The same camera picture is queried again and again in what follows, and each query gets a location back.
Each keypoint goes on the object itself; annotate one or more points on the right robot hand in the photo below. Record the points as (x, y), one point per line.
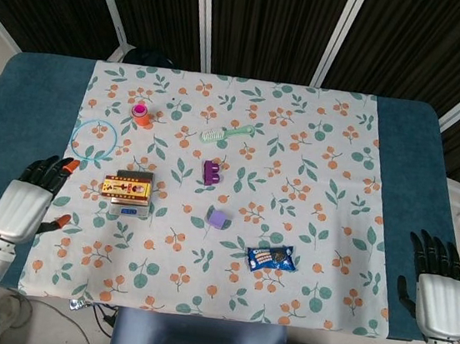
(443, 299)

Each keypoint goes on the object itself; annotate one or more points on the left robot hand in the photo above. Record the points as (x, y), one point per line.
(19, 209)

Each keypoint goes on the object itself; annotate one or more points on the red yellow snack box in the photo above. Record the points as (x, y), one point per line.
(127, 188)

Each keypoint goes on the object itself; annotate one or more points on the small digital scale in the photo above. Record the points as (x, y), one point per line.
(129, 209)

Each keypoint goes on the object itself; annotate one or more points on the teal table cover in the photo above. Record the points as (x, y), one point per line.
(19, 112)

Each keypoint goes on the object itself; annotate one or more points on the silver foil wrapper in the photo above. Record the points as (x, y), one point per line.
(78, 304)

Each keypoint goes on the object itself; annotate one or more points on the orange cylinder with pink cap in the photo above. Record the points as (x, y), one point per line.
(141, 116)

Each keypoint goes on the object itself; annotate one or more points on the blue cookie packet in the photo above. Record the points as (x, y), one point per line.
(270, 258)

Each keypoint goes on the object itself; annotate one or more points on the dark purple toy block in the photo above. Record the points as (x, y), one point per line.
(211, 174)

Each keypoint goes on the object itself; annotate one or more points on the light purple foam cube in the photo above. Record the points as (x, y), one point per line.
(216, 218)

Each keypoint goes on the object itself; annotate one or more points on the black chair back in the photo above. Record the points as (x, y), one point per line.
(149, 58)

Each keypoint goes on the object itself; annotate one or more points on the green brush with white bristles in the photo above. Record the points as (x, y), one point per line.
(213, 136)

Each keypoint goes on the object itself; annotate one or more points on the floral print tablecloth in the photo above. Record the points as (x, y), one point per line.
(254, 183)

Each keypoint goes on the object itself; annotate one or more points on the dark folding partition screen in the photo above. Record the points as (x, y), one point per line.
(265, 21)

